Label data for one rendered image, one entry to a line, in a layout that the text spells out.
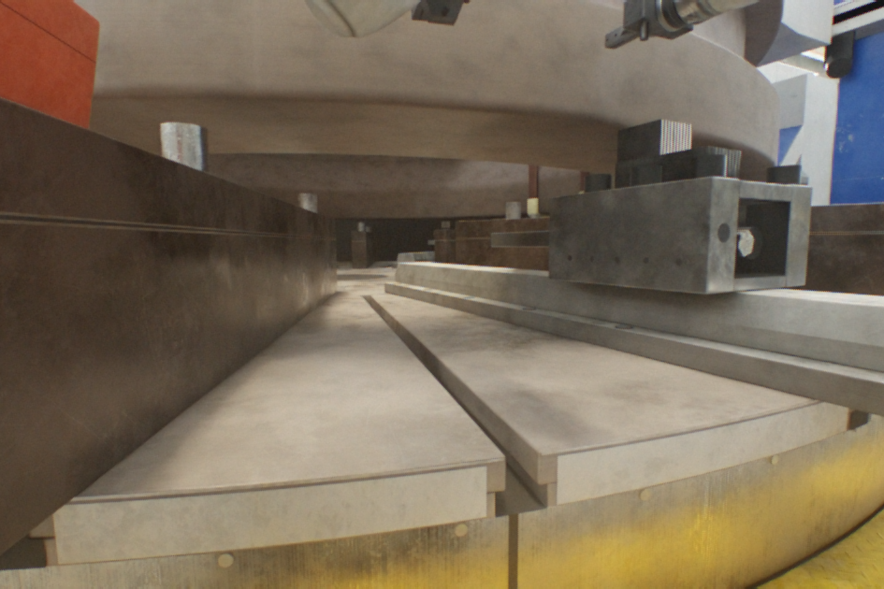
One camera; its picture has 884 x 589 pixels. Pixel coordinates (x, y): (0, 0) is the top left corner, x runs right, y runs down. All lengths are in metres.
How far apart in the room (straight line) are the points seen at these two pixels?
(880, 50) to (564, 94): 4.56
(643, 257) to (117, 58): 1.11
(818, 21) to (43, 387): 5.35
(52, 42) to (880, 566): 1.39
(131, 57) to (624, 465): 1.11
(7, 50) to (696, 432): 0.85
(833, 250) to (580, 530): 1.67
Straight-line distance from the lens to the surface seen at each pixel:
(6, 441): 0.54
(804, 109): 6.88
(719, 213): 1.00
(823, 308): 1.01
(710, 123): 1.62
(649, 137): 1.24
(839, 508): 1.20
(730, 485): 0.88
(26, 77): 0.60
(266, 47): 1.08
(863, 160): 5.45
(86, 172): 0.63
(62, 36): 0.65
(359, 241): 4.69
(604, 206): 1.14
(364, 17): 0.61
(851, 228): 2.18
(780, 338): 1.02
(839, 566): 1.15
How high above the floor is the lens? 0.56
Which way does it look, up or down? 6 degrees down
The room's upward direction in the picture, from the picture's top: straight up
